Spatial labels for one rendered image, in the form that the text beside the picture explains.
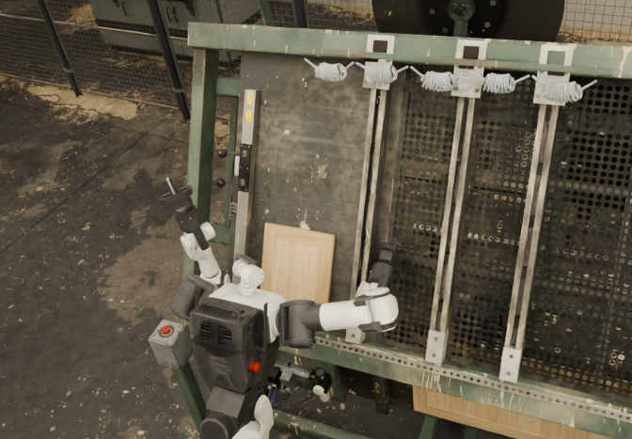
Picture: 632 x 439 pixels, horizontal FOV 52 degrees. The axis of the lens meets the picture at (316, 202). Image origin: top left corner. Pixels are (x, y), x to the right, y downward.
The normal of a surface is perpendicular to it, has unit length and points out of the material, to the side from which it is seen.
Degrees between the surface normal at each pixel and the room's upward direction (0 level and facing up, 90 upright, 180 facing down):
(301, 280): 60
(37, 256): 0
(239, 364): 82
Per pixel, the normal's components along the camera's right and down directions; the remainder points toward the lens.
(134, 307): -0.12, -0.78
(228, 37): -0.39, 0.14
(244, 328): 0.92, 0.15
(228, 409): -0.25, -0.49
